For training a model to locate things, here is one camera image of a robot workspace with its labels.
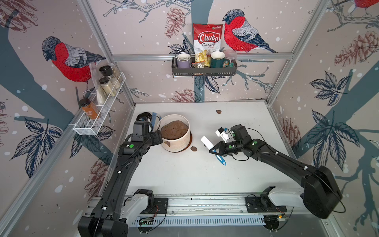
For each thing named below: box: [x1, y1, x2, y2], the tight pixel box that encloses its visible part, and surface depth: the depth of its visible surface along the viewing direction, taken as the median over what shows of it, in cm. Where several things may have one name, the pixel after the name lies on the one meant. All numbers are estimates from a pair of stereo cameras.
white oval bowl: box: [124, 133, 133, 143], surface depth 57 cm
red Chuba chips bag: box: [192, 23, 224, 56], surface depth 81 cm
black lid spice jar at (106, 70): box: [98, 65, 121, 90], surface depth 81 cm
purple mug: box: [176, 52, 191, 69], surface depth 84 cm
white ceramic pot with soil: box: [156, 114, 191, 153], surface depth 92 cm
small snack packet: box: [191, 60, 206, 69], surface depth 87 cm
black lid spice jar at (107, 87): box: [99, 77, 117, 97], surface depth 79 cm
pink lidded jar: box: [223, 49, 238, 68], surface depth 87 cm
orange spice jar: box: [78, 97, 100, 120], surface depth 68 cm
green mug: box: [210, 50, 230, 68], surface depth 85 cm
